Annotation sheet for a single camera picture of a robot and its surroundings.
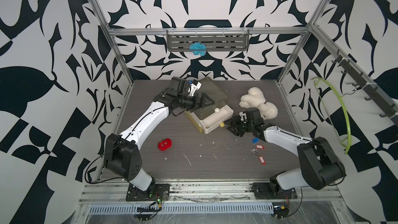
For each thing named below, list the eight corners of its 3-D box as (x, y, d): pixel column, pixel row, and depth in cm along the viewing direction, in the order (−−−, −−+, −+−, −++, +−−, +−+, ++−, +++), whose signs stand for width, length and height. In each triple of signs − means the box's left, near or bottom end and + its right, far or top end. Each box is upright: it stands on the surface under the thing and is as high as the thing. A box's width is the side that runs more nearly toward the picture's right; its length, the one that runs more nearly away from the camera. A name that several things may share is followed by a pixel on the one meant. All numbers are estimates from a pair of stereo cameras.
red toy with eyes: (160, 152, 87) (159, 150, 86) (157, 144, 90) (156, 142, 89) (173, 146, 90) (172, 144, 88) (170, 138, 93) (169, 136, 91)
